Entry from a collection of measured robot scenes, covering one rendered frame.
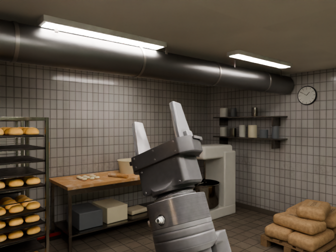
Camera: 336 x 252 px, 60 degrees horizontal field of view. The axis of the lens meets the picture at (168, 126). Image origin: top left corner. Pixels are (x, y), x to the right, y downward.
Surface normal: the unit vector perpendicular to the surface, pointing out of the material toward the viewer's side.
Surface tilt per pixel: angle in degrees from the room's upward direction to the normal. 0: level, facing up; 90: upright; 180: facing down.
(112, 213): 90
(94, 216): 90
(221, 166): 90
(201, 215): 66
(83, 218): 90
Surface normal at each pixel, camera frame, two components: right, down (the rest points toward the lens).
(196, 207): 0.48, -0.39
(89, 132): 0.63, 0.01
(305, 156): -0.77, 0.00
